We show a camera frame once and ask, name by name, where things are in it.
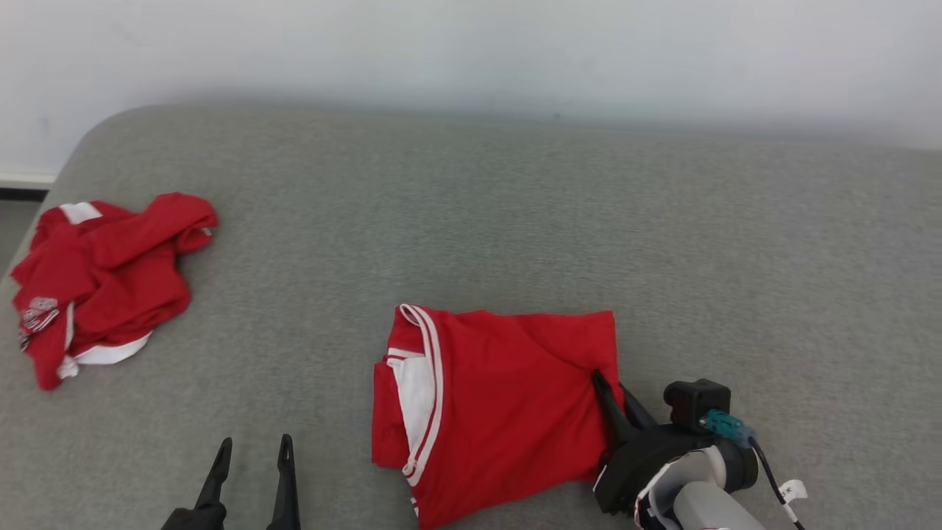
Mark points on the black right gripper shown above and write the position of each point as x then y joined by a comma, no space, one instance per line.
640,460

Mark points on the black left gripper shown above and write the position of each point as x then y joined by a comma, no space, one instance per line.
180,521

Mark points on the red Bulls 23 jersey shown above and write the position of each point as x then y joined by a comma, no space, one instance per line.
508,412

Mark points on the red shorts white waistband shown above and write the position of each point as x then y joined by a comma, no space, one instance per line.
118,287

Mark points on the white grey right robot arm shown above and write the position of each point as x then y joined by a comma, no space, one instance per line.
706,504

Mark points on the grey fabric sofa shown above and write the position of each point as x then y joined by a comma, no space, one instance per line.
515,221

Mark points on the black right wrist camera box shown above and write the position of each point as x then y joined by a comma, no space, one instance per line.
695,401

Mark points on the dark wall baseboard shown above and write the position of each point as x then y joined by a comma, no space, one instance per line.
26,188

